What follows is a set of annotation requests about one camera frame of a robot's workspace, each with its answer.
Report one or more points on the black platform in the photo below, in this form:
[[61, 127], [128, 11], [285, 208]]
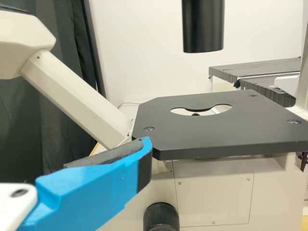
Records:
[[252, 66], [262, 91]]

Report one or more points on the cream microscope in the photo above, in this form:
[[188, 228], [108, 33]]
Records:
[[216, 130]]

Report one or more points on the white pipette stand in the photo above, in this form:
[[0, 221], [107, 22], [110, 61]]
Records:
[[286, 81]]

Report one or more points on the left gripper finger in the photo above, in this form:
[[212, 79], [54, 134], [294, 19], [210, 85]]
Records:
[[96, 187]]

